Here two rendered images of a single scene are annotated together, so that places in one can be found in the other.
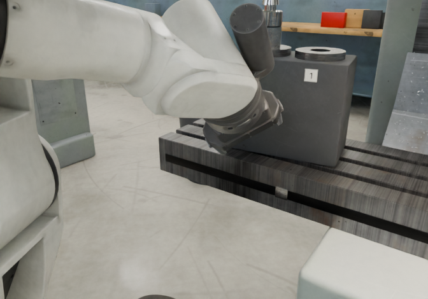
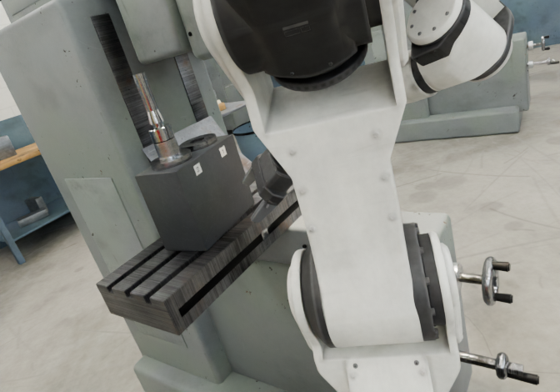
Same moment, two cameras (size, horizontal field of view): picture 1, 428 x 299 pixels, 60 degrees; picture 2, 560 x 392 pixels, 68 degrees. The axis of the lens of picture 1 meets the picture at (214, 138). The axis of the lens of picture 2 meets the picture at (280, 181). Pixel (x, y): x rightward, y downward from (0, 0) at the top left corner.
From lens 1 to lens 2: 0.88 m
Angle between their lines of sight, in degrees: 78
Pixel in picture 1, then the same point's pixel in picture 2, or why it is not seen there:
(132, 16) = not seen: hidden behind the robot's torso
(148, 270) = not seen: outside the picture
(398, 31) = (127, 138)
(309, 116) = (233, 179)
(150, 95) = not seen: hidden behind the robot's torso
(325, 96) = (233, 160)
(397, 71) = (142, 166)
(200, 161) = (212, 275)
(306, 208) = (277, 228)
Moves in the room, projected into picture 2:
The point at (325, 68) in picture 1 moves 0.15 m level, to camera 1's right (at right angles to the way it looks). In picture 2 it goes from (226, 142) to (232, 127)
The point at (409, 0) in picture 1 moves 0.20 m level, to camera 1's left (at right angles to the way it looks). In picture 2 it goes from (121, 113) to (92, 129)
